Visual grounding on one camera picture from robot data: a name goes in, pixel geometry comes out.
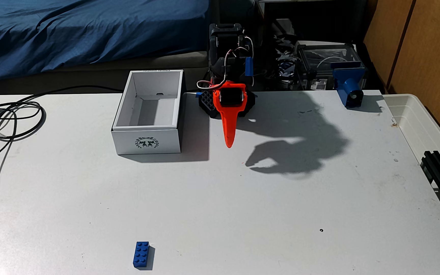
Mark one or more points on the blue toy brick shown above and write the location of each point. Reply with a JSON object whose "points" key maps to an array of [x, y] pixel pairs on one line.
{"points": [[141, 254]]}

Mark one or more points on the white cardboard box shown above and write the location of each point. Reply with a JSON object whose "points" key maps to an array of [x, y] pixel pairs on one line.
{"points": [[147, 143]]}

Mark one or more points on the grey bed base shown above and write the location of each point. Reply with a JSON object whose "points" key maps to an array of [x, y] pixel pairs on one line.
{"points": [[128, 70]]}

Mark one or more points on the blue bed blanket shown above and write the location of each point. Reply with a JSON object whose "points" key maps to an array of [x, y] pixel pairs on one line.
{"points": [[90, 30]]}

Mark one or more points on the white plastic bin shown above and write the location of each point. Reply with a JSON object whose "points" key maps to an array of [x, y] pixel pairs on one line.
{"points": [[414, 122]]}

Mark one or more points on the brown wooden cabinet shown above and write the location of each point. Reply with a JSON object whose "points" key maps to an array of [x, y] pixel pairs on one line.
{"points": [[426, 46]]}

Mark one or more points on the clear-walled black enclosure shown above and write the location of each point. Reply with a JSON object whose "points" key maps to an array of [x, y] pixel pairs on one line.
{"points": [[319, 57]]}

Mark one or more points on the blue printed clamp mount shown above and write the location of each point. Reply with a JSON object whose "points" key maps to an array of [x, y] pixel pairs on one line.
{"points": [[348, 82]]}

